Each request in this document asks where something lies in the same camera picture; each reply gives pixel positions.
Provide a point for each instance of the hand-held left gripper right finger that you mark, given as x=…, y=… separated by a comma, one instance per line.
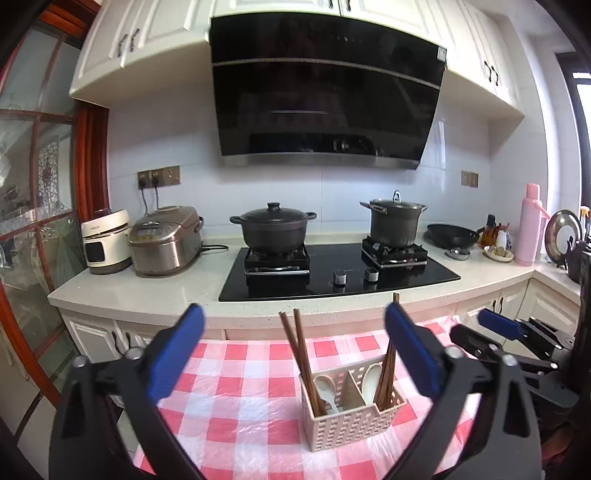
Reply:
x=413, y=350

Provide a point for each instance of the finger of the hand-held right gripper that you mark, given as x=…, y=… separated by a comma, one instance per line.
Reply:
x=475, y=344
x=501, y=324

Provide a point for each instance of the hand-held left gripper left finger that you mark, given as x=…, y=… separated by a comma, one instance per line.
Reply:
x=180, y=346

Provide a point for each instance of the row of wooden chopsticks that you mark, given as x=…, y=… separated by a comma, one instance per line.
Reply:
x=387, y=383

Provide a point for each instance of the white ceramic spoon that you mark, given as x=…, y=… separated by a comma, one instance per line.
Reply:
x=325, y=390
x=371, y=378

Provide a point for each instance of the beige perforated utensil basket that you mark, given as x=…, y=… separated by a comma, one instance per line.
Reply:
x=352, y=392

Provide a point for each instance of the red white checkered tablecloth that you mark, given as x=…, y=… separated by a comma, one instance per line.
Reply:
x=231, y=392

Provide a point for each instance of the beige stone kitchen countertop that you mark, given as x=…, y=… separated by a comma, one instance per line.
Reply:
x=138, y=290

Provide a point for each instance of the small white plate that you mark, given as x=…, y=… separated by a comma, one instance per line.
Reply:
x=498, y=254

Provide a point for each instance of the small metal bowl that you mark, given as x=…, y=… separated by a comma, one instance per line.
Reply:
x=457, y=253

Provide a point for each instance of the dark condiment bottle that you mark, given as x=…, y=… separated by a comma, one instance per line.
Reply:
x=488, y=235

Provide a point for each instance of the pink thermos flask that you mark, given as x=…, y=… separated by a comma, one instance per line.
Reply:
x=528, y=230

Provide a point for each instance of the black kettle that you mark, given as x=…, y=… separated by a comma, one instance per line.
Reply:
x=581, y=263

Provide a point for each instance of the black wok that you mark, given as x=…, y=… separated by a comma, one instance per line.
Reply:
x=450, y=235

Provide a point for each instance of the silver rice cooker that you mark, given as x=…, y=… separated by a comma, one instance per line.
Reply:
x=161, y=244

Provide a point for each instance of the round glass pot lid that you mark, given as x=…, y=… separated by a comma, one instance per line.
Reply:
x=561, y=230

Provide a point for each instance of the black glass gas cooktop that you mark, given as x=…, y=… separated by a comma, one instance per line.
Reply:
x=277, y=288

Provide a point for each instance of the white countertop cooker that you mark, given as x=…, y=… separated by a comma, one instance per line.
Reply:
x=106, y=244

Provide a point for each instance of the grey stock pot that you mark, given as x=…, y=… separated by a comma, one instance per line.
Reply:
x=395, y=226

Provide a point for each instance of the spray bottle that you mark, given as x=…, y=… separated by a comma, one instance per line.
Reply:
x=585, y=221

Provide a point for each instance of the black casserole pot with lid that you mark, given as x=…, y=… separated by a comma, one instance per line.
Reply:
x=272, y=230

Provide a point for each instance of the red wooden glass sliding door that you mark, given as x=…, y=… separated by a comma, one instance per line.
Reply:
x=27, y=277

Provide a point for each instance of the dark framed window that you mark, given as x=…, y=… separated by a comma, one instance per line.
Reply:
x=579, y=138

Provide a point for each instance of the black range hood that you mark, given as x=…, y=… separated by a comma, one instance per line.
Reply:
x=323, y=92

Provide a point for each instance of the white upper kitchen cabinets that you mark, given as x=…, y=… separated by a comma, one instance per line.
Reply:
x=138, y=37

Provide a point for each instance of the gold small wall outlet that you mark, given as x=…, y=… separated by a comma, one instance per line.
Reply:
x=470, y=178

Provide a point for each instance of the gold triple wall outlet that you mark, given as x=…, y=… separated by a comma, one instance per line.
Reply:
x=159, y=177

